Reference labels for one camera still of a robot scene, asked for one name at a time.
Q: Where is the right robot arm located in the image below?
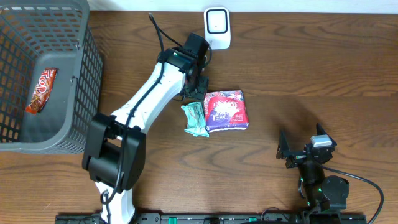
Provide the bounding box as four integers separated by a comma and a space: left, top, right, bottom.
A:
276, 124, 349, 223

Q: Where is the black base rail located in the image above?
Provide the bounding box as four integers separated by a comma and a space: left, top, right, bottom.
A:
55, 212, 368, 224

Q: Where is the grey plastic mesh basket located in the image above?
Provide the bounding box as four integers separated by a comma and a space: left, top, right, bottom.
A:
1, 0, 103, 154

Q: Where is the teal snack wrapper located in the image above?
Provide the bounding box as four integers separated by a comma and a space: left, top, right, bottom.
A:
181, 101, 210, 137

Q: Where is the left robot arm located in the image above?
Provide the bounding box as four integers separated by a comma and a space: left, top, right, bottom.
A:
82, 44, 212, 223

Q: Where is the red purple liners pack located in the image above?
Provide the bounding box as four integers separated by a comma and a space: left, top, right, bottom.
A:
203, 90, 249, 133

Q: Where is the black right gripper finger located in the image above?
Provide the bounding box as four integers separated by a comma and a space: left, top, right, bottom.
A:
276, 131, 290, 159
316, 123, 337, 147

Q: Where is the white barcode scanner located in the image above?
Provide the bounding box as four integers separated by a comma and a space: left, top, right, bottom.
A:
203, 7, 231, 50

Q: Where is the orange Top chocolate bar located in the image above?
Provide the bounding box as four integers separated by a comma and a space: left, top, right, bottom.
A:
25, 68, 58, 115

